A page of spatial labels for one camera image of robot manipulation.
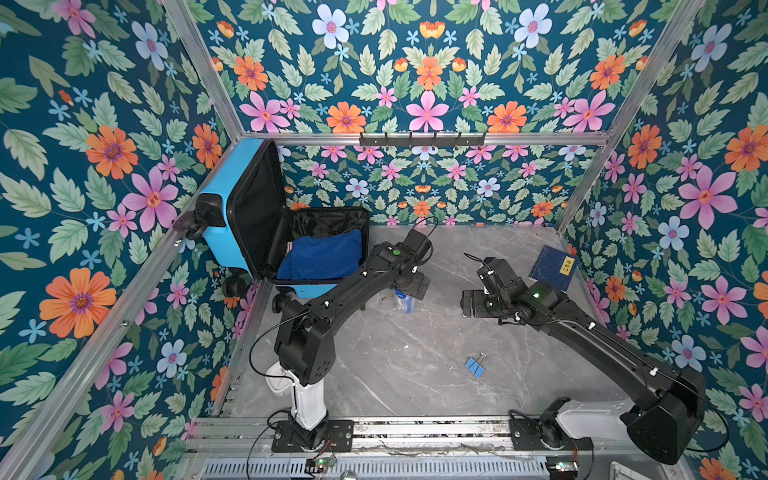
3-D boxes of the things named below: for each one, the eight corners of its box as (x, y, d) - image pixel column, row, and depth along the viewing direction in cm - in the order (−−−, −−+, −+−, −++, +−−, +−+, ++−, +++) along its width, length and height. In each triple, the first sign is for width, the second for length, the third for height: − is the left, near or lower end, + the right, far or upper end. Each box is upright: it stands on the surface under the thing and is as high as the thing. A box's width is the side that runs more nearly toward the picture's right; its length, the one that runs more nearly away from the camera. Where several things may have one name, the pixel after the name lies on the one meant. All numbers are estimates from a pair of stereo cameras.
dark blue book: (528, 277, 107) (529, 273, 106) (540, 246, 117) (542, 243, 115) (565, 292, 103) (568, 289, 101) (575, 260, 112) (577, 256, 111)
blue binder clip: (477, 379, 85) (478, 377, 83) (463, 365, 87) (464, 362, 86) (491, 365, 87) (493, 362, 86) (477, 351, 90) (479, 348, 88)
